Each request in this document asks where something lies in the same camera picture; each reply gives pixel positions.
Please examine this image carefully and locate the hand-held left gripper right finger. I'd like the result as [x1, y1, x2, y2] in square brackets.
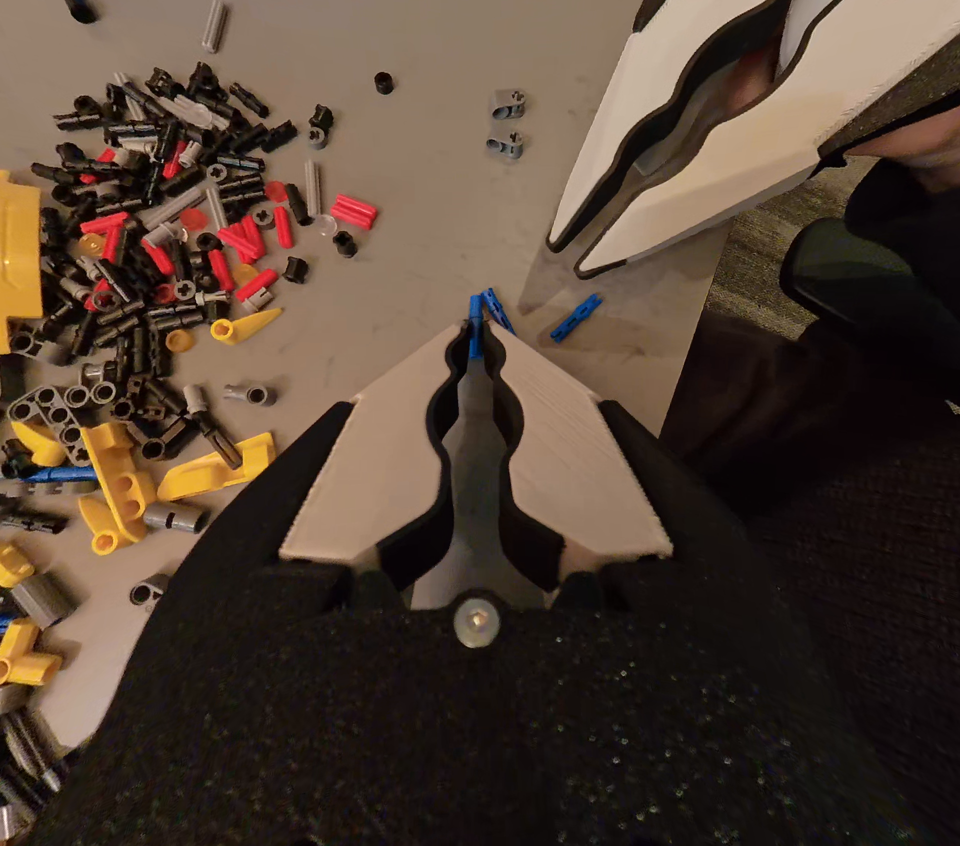
[482, 321, 675, 557]

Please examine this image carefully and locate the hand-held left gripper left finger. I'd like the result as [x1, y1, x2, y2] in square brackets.
[277, 321, 471, 561]

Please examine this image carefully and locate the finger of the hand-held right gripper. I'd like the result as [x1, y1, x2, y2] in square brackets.
[574, 0, 960, 282]
[546, 0, 816, 256]

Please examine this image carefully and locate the person's right hand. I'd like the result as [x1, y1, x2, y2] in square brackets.
[855, 111, 960, 191]

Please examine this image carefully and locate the black office chair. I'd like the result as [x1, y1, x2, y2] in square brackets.
[778, 218, 960, 406]

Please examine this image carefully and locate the person's dark clothed body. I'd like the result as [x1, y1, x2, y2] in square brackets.
[660, 313, 960, 846]

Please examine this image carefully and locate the pile of yellow black bricks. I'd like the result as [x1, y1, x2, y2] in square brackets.
[0, 366, 280, 840]

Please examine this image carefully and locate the yellow curved panel piece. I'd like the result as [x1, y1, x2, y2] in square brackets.
[0, 168, 45, 357]

